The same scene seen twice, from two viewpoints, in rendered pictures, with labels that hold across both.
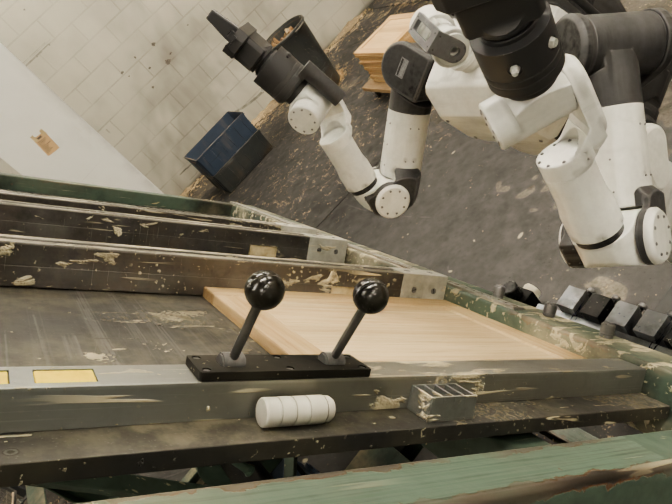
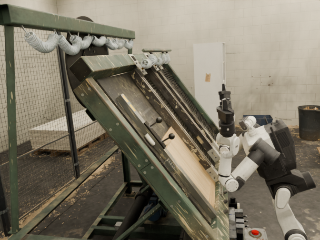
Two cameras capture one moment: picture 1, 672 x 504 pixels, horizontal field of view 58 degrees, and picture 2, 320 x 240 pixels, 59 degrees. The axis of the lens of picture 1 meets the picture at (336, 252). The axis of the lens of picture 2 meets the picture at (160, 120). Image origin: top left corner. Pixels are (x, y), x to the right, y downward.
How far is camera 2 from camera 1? 115 cm
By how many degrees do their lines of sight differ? 29
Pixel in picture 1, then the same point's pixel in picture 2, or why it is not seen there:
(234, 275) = (177, 130)
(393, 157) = not seen: hidden behind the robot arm
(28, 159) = (199, 77)
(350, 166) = not seen: hidden behind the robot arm
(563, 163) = (223, 153)
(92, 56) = (248, 65)
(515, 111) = (220, 136)
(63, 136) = (214, 80)
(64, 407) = (128, 110)
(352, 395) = (158, 148)
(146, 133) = (241, 99)
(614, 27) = (263, 146)
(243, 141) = not seen: hidden behind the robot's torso
